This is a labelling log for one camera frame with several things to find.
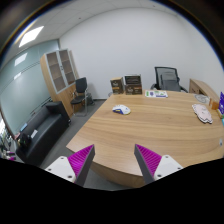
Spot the black visitor chair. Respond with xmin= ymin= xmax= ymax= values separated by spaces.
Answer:
xmin=70 ymin=77 xmax=88 ymax=117

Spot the purple upright box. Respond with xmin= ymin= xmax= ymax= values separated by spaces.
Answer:
xmin=219 ymin=92 xmax=224 ymax=105

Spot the wooden side desk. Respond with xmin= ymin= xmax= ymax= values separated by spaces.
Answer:
xmin=189 ymin=79 xmax=219 ymax=102

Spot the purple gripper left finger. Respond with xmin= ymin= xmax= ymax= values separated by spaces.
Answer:
xmin=46 ymin=145 xmax=95 ymax=186

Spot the pink cloud-shaped mouse pad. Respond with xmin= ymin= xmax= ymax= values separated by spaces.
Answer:
xmin=192 ymin=104 xmax=213 ymax=124

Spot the black mesh office chair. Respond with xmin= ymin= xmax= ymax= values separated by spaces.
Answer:
xmin=151 ymin=67 xmax=187 ymax=92

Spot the large dark brown box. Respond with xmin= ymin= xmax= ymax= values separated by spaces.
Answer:
xmin=125 ymin=75 xmax=142 ymax=95

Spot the small brown cardboard box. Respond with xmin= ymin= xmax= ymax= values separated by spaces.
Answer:
xmin=110 ymin=77 xmax=124 ymax=94

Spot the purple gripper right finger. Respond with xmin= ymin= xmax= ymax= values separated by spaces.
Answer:
xmin=134 ymin=144 xmax=182 ymax=184

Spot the round grey coaster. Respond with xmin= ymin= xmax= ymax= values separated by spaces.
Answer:
xmin=195 ymin=94 xmax=210 ymax=103

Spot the wooden glass-door cabinet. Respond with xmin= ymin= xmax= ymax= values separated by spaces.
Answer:
xmin=40 ymin=49 xmax=81 ymax=116

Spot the white green leaflet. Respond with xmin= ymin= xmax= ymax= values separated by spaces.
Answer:
xmin=145 ymin=90 xmax=168 ymax=98

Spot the orange brown box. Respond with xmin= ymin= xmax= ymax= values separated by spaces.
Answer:
xmin=209 ymin=99 xmax=219 ymax=110

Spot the table cable grommet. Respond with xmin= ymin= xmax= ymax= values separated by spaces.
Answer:
xmin=219 ymin=138 xmax=223 ymax=147

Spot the black leather sofa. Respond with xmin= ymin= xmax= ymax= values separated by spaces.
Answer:
xmin=16 ymin=101 xmax=70 ymax=166

